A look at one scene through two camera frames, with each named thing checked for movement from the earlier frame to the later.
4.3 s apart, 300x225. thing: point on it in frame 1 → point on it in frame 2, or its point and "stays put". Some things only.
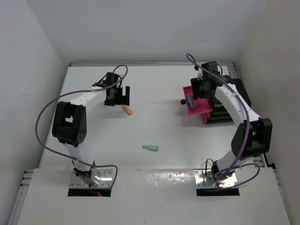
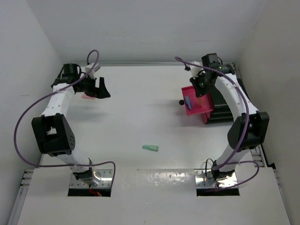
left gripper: [123, 100] → [101, 92]
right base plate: [202, 181] stays put
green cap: [154, 148] stays put
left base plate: [105, 181] stays put
